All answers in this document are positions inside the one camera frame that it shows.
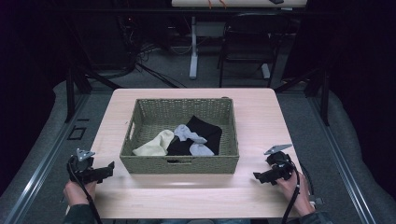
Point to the cream sock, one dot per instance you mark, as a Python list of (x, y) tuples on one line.
[(155, 146)]

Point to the person's left hand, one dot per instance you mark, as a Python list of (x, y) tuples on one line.
[(77, 193)]

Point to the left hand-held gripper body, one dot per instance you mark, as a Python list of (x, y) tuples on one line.
[(81, 166)]

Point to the green woven basket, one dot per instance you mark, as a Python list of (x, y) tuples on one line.
[(155, 118)]

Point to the white desk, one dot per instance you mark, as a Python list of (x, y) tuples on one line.
[(193, 62)]

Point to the black metal stand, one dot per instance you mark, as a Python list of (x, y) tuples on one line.
[(323, 96), (70, 93)]

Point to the black chair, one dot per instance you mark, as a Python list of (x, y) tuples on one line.
[(252, 34)]

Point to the person's right hand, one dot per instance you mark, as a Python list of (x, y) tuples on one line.
[(298, 193)]

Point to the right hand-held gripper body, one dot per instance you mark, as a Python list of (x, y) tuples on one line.
[(280, 166)]

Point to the grey sock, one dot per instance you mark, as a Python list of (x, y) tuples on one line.
[(186, 133), (200, 150)]

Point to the black cloth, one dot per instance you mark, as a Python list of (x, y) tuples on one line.
[(207, 129)]

